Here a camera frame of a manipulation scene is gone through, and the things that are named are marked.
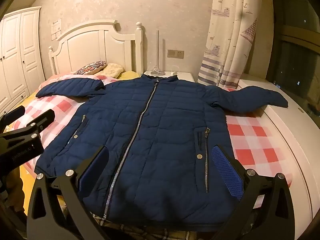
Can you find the red white checkered bed sheet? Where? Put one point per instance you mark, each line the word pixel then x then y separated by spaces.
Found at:
pixel 252 140

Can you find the white wall switch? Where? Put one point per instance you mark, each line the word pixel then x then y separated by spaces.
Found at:
pixel 56 36

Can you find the beige wall socket plate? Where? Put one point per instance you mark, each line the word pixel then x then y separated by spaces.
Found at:
pixel 175 54

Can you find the patterned pillow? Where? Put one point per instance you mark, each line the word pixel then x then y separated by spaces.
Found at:
pixel 90 67

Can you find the white window platform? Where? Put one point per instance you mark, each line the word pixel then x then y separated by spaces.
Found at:
pixel 295 140

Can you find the white wooden headboard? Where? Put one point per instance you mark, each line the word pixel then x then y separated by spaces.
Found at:
pixel 85 46

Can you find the navy blue puffer jacket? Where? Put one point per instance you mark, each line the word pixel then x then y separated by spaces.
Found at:
pixel 162 130

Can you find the dark window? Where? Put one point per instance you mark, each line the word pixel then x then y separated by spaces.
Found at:
pixel 297 55

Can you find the white wardrobe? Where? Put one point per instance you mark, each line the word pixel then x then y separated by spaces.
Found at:
pixel 17 55

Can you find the white pole lamp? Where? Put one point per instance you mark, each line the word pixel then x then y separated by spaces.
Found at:
pixel 157 55

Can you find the white nightstand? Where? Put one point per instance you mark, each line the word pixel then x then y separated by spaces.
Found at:
pixel 183 77

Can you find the yellow pillow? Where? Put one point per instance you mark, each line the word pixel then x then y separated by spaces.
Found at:
pixel 130 75

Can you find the white wall panel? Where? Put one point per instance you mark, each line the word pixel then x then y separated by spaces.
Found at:
pixel 56 25

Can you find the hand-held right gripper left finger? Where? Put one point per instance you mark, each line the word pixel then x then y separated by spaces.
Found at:
pixel 93 166

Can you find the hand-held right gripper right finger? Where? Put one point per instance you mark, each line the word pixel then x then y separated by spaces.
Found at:
pixel 227 170

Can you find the boat print curtain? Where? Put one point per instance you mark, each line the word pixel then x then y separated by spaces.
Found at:
pixel 232 35

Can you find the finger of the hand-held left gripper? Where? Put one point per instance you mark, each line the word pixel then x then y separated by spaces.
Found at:
pixel 37 123
pixel 13 115

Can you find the cream pillow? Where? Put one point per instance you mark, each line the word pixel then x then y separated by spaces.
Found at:
pixel 112 70

